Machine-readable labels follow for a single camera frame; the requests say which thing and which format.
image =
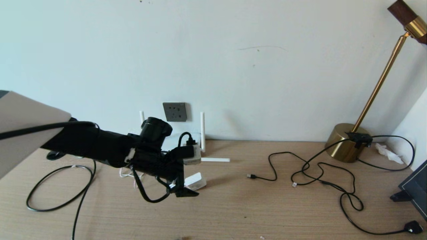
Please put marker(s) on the black oval desk grommet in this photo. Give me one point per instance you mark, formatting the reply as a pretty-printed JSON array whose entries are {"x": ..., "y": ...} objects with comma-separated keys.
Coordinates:
[{"x": 55, "y": 156}]

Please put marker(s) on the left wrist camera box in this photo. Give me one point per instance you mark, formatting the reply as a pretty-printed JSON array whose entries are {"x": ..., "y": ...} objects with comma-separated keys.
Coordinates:
[{"x": 192, "y": 159}]

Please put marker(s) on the crumpled white tissue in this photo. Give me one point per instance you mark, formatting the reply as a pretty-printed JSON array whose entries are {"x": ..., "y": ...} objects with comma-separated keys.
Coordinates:
[{"x": 387, "y": 153}]

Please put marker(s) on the white router with four antennas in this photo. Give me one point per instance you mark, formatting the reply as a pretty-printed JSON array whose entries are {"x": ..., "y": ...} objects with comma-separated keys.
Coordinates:
[{"x": 215, "y": 160}]

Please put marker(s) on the grey wall socket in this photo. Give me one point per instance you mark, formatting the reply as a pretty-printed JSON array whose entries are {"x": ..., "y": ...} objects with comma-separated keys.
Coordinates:
[{"x": 175, "y": 112}]

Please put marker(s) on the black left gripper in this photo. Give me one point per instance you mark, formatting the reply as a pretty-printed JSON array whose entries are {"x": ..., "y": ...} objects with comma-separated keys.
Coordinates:
[{"x": 153, "y": 163}]

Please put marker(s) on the brass desk lamp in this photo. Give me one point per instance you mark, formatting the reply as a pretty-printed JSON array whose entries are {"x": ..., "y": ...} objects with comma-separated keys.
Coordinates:
[{"x": 343, "y": 146}]

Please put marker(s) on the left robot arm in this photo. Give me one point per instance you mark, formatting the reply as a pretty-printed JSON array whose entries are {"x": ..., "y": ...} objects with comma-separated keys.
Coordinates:
[{"x": 100, "y": 143}]

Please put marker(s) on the black clip on lamp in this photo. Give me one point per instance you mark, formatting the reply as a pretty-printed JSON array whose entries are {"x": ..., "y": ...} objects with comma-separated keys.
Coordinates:
[{"x": 360, "y": 138}]

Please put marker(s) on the black plastic stand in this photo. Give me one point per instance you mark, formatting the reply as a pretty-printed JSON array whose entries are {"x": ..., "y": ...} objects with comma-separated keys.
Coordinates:
[{"x": 398, "y": 197}]

